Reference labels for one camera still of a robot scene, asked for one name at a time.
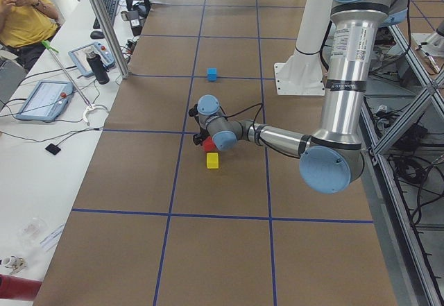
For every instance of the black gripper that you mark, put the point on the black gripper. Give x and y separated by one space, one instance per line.
200 137

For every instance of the red cube block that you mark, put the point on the red cube block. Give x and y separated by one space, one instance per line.
209 146

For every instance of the yellow cube block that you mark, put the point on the yellow cube block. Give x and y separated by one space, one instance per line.
212 160

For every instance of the blue cube block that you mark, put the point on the blue cube block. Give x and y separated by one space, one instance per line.
212 74

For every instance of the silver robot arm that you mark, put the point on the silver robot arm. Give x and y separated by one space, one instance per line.
331 58

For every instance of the black water bottle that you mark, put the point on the black water bottle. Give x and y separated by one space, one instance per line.
97 66

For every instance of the small black square pad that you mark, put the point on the small black square pad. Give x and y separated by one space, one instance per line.
53 149

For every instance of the far blue teach pendant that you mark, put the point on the far blue teach pendant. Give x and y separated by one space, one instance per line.
81 55

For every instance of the blue teach pendant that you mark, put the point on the blue teach pendant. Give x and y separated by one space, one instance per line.
46 102
81 55

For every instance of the black computer mouse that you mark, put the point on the black computer mouse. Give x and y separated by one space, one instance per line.
96 35

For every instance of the near blue teach pendant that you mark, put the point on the near blue teach pendant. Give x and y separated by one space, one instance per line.
46 102

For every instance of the black keyboard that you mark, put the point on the black keyboard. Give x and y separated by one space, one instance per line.
111 7

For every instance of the reacher grabber stick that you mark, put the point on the reacher grabber stick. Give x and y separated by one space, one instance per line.
90 107

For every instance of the person in yellow shirt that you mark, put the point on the person in yellow shirt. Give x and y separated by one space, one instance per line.
25 24

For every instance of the red fire extinguisher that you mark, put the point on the red fire extinguisher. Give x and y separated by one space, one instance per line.
15 288

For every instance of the aluminium frame post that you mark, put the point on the aluminium frame post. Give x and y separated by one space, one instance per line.
111 38

